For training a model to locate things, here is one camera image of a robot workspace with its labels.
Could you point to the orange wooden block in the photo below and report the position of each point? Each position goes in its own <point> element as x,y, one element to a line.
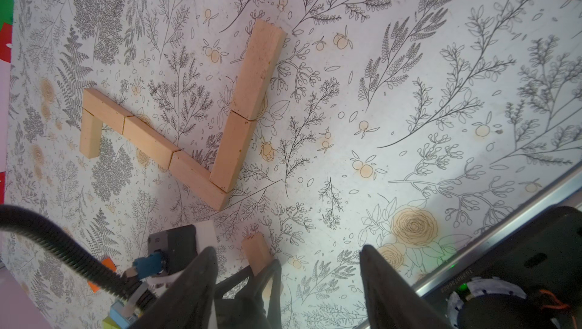
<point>104,271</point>

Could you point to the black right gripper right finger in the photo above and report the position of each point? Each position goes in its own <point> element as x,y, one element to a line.
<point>389,300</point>

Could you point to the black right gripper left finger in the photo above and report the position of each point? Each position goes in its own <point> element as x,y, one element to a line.
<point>189,301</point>

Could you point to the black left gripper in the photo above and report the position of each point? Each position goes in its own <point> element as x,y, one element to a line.
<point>247,300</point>

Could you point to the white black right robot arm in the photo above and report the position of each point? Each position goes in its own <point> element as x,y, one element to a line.
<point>531,280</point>

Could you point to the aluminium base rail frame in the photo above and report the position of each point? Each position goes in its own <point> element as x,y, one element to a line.
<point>477,238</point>

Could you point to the natural wooden block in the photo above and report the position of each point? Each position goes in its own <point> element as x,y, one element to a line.
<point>149,141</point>
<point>257,252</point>
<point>91,134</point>
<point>189,172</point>
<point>232,152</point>
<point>105,109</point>
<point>263,53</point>

